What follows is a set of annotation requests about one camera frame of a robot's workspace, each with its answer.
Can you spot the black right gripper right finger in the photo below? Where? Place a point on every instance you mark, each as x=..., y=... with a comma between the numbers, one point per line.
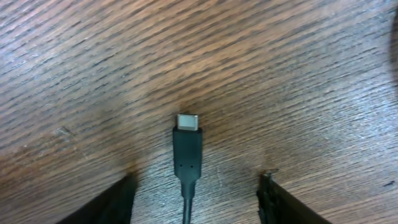
x=278, y=206

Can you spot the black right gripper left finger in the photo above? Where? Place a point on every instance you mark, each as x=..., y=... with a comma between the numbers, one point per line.
x=113, y=206

